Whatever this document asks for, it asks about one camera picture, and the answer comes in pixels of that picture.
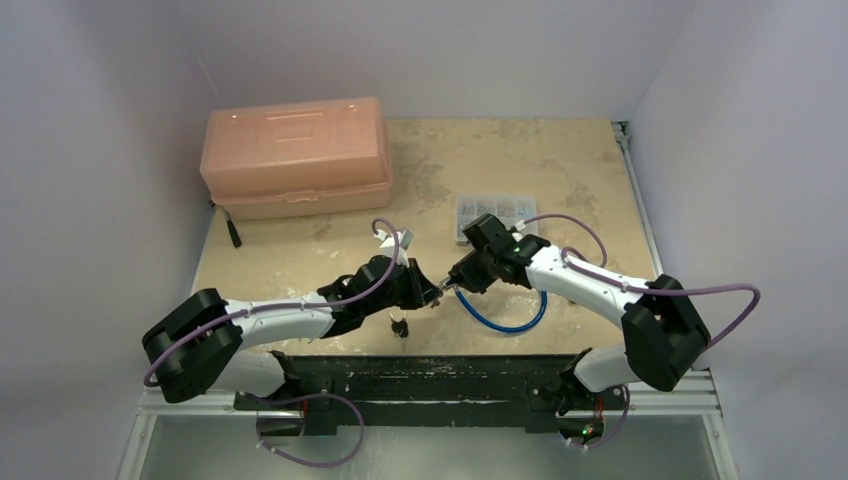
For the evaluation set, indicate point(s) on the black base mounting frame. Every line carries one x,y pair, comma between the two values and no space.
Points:
488,391

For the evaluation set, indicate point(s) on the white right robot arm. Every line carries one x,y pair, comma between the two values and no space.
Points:
663,334

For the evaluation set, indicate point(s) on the clear plastic screw organizer box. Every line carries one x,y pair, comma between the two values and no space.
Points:
509,209

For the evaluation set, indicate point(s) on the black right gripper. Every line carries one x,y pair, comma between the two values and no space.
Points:
466,270

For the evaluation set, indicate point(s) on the blue cable lock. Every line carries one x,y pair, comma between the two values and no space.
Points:
503,310

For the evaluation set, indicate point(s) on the black-headed key bunch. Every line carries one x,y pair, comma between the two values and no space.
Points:
399,326

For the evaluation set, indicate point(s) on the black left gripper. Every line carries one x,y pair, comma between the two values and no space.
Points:
424,290

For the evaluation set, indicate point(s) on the black-handled tool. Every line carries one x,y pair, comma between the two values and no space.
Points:
232,229

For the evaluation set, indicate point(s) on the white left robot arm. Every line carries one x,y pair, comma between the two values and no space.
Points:
192,346

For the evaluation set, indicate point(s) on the orange plastic toolbox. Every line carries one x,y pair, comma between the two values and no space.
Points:
298,159

